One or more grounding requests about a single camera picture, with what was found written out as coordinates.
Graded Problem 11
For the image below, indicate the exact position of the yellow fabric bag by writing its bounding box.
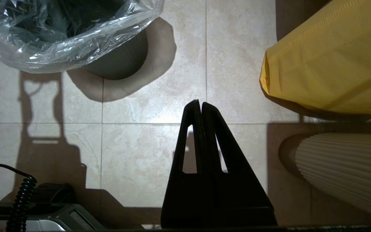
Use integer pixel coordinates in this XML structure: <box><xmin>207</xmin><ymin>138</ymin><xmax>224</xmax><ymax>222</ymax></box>
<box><xmin>259</xmin><ymin>0</ymin><xmax>371</xmax><ymax>117</ymax></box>

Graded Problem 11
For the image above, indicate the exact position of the black coiled cable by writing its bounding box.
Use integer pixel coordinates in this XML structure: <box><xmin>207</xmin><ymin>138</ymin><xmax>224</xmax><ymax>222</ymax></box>
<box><xmin>0</xmin><ymin>164</ymin><xmax>38</xmax><ymax>231</ymax></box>

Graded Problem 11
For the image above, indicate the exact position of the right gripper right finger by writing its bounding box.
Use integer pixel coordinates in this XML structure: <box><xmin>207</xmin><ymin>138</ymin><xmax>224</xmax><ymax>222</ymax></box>
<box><xmin>201</xmin><ymin>102</ymin><xmax>278</xmax><ymax>227</ymax></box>

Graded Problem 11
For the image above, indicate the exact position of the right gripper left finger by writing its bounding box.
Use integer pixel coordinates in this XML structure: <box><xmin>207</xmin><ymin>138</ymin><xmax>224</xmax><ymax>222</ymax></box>
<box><xmin>160</xmin><ymin>99</ymin><xmax>212</xmax><ymax>228</ymax></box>

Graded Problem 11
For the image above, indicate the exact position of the grey black robot base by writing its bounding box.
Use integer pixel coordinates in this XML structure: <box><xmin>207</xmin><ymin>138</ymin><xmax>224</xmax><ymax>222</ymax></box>
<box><xmin>0</xmin><ymin>182</ymin><xmax>106</xmax><ymax>231</ymax></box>

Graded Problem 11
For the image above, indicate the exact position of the clear plastic trash bag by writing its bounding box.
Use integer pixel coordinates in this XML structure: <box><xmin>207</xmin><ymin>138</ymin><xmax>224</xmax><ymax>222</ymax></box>
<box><xmin>0</xmin><ymin>0</ymin><xmax>164</xmax><ymax>74</ymax></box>

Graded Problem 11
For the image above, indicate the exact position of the grey round trash bin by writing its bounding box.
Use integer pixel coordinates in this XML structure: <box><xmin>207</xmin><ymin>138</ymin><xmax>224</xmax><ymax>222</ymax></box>
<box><xmin>0</xmin><ymin>0</ymin><xmax>149</xmax><ymax>81</ymax></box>

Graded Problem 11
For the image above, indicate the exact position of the beige ribbed round object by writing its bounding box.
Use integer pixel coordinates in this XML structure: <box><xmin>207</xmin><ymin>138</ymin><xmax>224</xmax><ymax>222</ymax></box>
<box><xmin>279</xmin><ymin>133</ymin><xmax>371</xmax><ymax>223</ymax></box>

